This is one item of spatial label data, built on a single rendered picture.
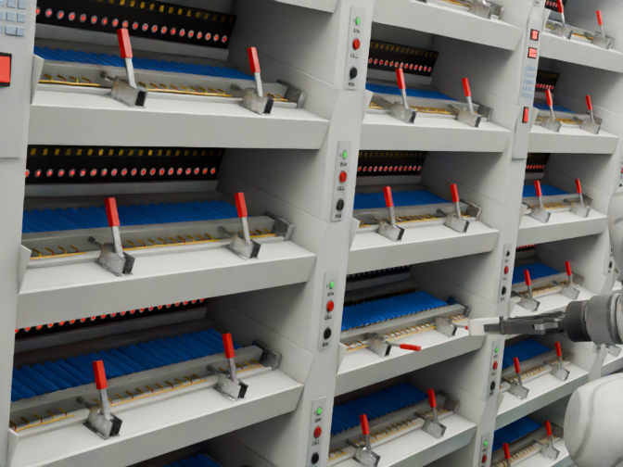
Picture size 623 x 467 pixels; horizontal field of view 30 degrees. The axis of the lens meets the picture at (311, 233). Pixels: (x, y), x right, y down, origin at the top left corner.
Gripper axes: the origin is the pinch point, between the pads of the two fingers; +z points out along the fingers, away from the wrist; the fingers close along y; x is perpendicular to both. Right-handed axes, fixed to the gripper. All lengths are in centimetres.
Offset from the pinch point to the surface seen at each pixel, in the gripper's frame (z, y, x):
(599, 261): 6, 86, 6
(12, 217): 0, -116, 26
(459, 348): 8.3, 4.1, -4.4
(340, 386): 8.3, -41.5, -4.3
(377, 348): 8.6, -27.6, 0.0
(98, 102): -1, -102, 38
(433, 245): 2.7, -13.6, 16.6
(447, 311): 10.6, 5.3, 2.9
